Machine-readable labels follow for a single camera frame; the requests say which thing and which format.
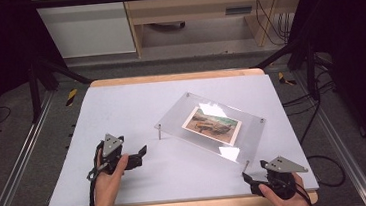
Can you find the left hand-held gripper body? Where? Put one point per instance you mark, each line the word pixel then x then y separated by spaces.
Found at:
pixel 110 146

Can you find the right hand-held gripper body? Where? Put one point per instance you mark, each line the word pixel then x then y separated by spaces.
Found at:
pixel 281 178

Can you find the clear acrylic photo frame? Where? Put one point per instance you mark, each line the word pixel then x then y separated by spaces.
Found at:
pixel 178 116

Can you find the boat painting print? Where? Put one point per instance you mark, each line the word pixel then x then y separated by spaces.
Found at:
pixel 211 125

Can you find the person's right hand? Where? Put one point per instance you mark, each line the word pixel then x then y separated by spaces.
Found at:
pixel 293 205

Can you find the person's left hand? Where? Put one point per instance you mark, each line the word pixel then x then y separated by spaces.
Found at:
pixel 106 190

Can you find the light grey table board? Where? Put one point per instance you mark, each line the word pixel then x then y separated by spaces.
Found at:
pixel 164 178

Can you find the yellow black tape strip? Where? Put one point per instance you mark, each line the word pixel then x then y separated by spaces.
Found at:
pixel 71 97
pixel 282 79

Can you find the black metal stand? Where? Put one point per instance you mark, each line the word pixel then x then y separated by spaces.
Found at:
pixel 35 96
pixel 311 71

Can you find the white cabinet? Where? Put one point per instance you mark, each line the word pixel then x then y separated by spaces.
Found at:
pixel 87 27

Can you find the light wooden desk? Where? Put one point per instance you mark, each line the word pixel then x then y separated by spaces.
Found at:
pixel 189 5

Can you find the aluminium floor rail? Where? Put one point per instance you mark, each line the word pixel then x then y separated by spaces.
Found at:
pixel 338 136
pixel 18 161

